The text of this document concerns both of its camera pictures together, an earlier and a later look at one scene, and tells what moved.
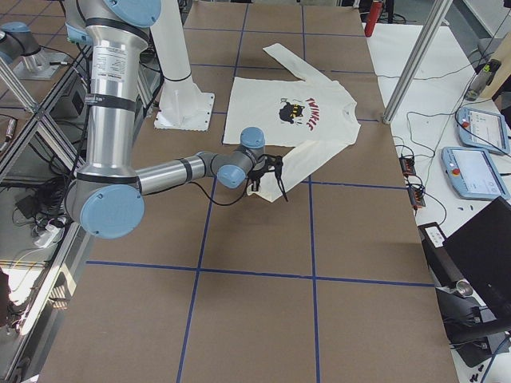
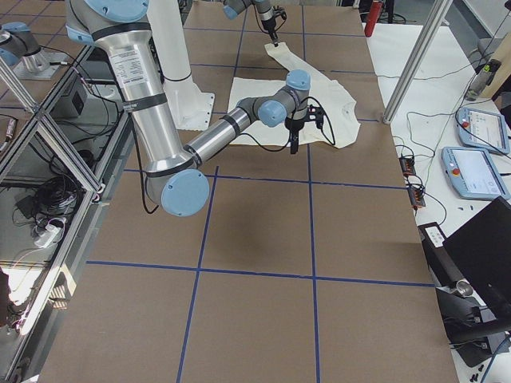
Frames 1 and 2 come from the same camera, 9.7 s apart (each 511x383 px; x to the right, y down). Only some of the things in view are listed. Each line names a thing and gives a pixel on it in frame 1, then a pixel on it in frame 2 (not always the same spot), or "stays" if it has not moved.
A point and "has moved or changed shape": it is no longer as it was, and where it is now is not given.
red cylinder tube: [375, 14] stays
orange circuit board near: [417, 196] stays
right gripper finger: [282, 188] to [294, 139]
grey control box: [72, 105] stays
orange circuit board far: [407, 164] stays
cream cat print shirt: [303, 120] has moved or changed shape
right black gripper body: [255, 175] to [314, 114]
